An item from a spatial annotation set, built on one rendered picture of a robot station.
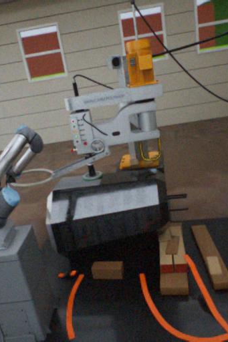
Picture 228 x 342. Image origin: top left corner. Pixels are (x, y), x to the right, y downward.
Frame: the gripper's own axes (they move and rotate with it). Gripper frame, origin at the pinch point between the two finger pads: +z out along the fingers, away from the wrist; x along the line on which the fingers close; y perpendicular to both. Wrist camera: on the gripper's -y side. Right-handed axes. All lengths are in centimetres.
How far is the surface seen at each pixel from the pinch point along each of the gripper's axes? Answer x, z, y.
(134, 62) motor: 118, -115, 68
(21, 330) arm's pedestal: -34, 76, 110
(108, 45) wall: 410, -159, -464
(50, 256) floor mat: 23, 89, 13
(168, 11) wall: 553, -228, -373
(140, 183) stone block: 106, -3, 86
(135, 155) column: 151, -5, 13
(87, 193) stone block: 61, 4, 57
